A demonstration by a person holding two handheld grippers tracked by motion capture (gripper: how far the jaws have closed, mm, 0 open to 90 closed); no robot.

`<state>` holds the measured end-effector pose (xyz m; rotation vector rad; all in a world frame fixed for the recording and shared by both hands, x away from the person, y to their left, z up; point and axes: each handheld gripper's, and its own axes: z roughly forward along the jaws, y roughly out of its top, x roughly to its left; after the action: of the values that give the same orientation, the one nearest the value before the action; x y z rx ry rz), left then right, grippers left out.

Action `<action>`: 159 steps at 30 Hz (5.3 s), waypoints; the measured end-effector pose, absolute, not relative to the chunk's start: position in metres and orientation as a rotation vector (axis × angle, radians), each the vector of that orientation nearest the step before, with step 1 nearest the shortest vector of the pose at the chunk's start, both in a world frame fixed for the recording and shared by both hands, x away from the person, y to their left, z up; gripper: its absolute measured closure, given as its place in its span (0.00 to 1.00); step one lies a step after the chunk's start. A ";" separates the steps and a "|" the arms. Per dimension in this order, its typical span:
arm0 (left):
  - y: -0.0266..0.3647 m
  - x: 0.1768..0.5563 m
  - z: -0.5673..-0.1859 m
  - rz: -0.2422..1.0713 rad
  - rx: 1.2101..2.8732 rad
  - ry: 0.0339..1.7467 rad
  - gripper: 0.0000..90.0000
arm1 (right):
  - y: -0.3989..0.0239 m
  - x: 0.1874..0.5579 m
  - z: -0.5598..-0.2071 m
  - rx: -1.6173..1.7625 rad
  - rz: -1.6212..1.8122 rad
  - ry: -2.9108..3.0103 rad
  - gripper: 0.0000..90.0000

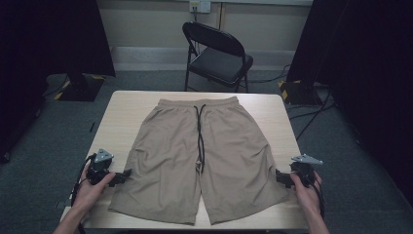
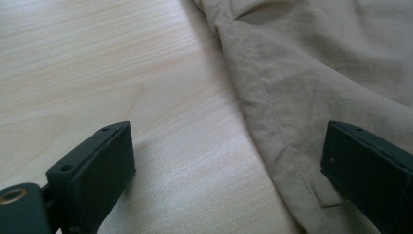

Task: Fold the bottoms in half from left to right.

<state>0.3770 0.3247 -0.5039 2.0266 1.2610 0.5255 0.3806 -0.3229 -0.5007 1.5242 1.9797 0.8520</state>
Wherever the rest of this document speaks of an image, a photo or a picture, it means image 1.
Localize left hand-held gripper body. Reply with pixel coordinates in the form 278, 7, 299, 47
85, 148, 115, 186

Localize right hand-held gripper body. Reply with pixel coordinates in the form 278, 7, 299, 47
289, 153, 324, 189

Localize beige shorts with black drawstring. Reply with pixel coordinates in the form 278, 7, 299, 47
107, 96, 292, 226

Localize person's right hand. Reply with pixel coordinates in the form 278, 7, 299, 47
289, 171, 324, 216

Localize person's left hand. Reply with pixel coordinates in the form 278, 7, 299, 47
71, 165, 117, 216

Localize grey tape strip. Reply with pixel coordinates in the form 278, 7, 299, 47
54, 199, 73, 210

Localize black stand base yellow stripes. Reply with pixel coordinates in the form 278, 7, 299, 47
54, 72, 107, 102
278, 79, 323, 106

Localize black curtain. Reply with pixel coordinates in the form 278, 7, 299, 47
285, 0, 413, 208
0, 0, 117, 164

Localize black folding chair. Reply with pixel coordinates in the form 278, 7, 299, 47
181, 20, 254, 94

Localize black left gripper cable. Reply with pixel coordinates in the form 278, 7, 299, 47
69, 153, 97, 234

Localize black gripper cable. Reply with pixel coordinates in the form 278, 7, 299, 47
69, 153, 97, 234
310, 179, 326, 219

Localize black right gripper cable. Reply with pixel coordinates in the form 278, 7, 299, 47
310, 179, 326, 219

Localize black floor cable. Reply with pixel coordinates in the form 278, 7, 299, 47
287, 89, 336, 141
247, 63, 292, 85

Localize white wall outlet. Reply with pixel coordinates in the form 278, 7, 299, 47
189, 0, 212, 15

